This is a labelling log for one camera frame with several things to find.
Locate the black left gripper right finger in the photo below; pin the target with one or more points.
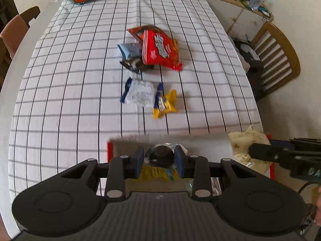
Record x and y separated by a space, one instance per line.
197 168

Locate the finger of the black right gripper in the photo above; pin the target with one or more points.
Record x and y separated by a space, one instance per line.
276 151

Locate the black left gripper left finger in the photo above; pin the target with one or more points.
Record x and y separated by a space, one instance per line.
120 169

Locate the cream snack bag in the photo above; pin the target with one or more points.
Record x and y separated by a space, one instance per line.
241 141

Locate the yellow silver snack packet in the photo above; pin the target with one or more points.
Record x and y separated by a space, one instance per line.
159 163

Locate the yellow blue snack packet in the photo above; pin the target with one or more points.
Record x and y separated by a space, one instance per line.
164 104

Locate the white blue snack packet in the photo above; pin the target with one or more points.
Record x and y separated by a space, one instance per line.
141 93

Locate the dark brown snack packet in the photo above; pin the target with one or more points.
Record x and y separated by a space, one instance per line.
136 65

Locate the red chips bag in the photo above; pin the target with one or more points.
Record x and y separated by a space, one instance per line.
160 49

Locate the light blue snack packet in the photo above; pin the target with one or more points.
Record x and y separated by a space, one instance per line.
130 50

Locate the orange foil snack bag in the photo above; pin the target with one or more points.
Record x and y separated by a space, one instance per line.
138 32

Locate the person's right hand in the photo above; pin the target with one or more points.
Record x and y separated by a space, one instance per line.
316 198

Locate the red white cardboard box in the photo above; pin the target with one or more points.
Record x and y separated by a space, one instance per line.
214 147

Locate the black bag on chair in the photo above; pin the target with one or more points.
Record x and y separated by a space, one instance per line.
250 60

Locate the wooden chair right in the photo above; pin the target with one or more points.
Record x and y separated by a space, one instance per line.
280 62

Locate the white checkered tablecloth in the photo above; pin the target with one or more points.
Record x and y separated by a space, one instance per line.
68 103

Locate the white drawer cabinet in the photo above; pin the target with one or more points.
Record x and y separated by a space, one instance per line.
238 21

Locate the wooden chair with pink cloth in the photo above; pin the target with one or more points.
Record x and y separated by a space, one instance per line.
12 35

